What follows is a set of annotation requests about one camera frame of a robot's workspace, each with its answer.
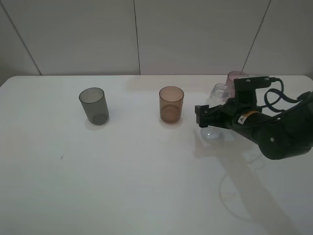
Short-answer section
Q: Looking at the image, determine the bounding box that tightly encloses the black camera cable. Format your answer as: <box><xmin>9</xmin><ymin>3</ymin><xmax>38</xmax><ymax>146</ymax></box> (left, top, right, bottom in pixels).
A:
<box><xmin>263</xmin><ymin>77</ymin><xmax>304</xmax><ymax>112</ymax></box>

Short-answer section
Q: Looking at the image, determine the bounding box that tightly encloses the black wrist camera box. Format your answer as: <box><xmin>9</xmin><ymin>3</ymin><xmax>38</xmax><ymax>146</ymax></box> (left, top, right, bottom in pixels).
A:
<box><xmin>234</xmin><ymin>76</ymin><xmax>272</xmax><ymax>108</ymax></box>

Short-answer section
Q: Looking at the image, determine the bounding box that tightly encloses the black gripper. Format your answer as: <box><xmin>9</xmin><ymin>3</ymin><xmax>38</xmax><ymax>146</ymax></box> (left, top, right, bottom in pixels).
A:
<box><xmin>195</xmin><ymin>98</ymin><xmax>263</xmax><ymax>135</ymax></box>

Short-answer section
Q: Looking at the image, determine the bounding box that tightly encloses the brown translucent plastic cup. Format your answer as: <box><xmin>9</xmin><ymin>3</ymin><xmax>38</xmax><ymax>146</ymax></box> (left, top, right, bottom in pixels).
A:
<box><xmin>159</xmin><ymin>86</ymin><xmax>184</xmax><ymax>124</ymax></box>

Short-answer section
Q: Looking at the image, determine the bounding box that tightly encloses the grey translucent plastic cup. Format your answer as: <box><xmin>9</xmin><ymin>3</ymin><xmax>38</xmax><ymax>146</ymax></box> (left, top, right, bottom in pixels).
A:
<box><xmin>79</xmin><ymin>87</ymin><xmax>110</xmax><ymax>125</ymax></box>

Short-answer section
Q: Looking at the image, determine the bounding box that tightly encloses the pink translucent plastic cup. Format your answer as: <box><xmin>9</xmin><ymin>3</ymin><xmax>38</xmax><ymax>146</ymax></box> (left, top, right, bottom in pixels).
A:
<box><xmin>225</xmin><ymin>71</ymin><xmax>248</xmax><ymax>98</ymax></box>

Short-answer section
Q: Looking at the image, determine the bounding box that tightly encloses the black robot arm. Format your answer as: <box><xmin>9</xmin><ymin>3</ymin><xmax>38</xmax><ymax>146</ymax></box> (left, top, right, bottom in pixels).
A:
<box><xmin>195</xmin><ymin>92</ymin><xmax>313</xmax><ymax>160</ymax></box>

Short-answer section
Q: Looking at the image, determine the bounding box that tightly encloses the clear plastic water bottle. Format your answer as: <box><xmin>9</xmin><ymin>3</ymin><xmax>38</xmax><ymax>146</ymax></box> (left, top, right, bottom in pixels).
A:
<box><xmin>200</xmin><ymin>83</ymin><xmax>230</xmax><ymax>141</ymax></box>

